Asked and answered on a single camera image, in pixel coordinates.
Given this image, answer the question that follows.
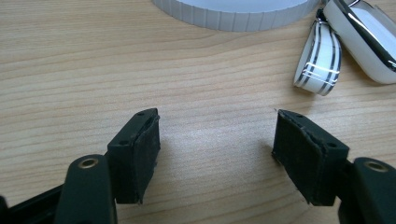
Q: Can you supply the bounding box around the white ribbed round container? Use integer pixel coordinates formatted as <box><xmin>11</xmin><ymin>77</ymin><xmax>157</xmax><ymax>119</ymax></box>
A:
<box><xmin>151</xmin><ymin>0</ymin><xmax>321</xmax><ymax>33</ymax></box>

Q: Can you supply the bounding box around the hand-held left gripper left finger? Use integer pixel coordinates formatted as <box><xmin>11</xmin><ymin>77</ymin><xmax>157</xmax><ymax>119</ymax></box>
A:
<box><xmin>53</xmin><ymin>107</ymin><xmax>162</xmax><ymax>224</ymax></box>

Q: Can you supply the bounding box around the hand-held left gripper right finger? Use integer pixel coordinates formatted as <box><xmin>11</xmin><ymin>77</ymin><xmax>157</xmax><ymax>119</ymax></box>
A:
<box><xmin>271</xmin><ymin>108</ymin><xmax>396</xmax><ymax>224</ymax></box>

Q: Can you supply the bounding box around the white glossy container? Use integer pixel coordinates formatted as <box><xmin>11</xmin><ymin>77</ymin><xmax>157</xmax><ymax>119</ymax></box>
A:
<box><xmin>322</xmin><ymin>0</ymin><xmax>396</xmax><ymax>85</ymax></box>

